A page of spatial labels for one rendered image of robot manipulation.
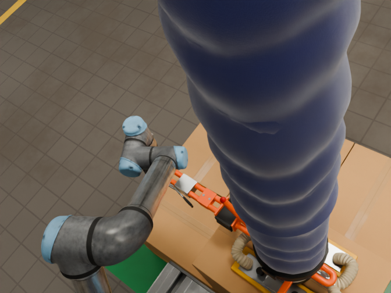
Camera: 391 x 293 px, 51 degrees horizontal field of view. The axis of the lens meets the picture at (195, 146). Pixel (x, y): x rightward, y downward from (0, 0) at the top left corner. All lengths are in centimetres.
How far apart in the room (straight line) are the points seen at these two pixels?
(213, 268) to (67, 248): 71
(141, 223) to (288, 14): 72
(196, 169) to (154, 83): 135
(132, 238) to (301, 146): 53
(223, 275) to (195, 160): 85
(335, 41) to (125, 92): 305
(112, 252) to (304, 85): 65
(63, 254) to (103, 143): 225
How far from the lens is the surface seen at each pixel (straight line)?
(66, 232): 102
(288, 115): 53
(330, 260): 154
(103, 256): 99
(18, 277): 312
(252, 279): 154
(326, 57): 47
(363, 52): 335
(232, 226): 146
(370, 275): 157
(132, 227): 99
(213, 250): 161
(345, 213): 206
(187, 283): 45
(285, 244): 100
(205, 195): 154
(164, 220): 215
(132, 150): 132
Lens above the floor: 245
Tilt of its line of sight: 56 degrees down
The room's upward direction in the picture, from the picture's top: 25 degrees counter-clockwise
